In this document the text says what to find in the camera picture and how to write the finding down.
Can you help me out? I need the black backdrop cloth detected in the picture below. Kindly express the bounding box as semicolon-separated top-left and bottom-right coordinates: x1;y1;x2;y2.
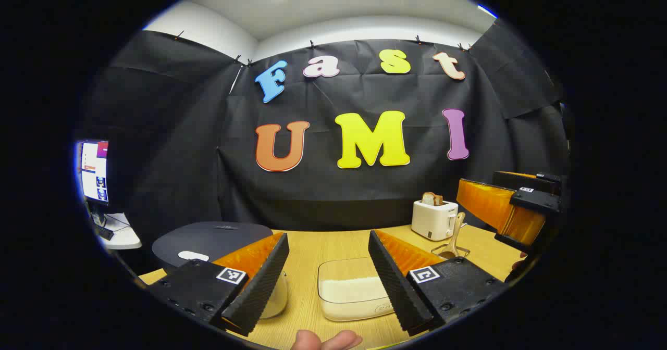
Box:
83;19;574;267

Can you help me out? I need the black and white rice cooker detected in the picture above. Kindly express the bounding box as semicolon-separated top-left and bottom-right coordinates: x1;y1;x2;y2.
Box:
152;221;290;319

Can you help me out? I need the clear rice box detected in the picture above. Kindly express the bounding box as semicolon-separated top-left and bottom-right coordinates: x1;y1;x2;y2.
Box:
318;257;397;322

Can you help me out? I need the wooden spoon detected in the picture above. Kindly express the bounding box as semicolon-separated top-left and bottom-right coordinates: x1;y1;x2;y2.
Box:
438;212;466;259

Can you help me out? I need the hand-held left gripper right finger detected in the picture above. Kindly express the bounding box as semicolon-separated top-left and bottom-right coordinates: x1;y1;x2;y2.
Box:
368;229;509;335

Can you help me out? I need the computer monitor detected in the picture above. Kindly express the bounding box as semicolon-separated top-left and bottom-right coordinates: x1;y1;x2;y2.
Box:
77;140;110;207

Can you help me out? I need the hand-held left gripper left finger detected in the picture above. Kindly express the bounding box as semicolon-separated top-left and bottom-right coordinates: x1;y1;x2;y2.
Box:
151;232;290;336

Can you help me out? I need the clear chopstick holder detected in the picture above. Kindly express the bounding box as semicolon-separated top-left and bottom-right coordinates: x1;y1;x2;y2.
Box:
431;243;471;260

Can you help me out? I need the white side desk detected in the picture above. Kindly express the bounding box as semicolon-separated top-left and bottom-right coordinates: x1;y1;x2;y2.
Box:
96;212;142;251

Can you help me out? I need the white toaster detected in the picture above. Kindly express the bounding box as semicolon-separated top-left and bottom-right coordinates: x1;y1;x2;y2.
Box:
411;199;459;242

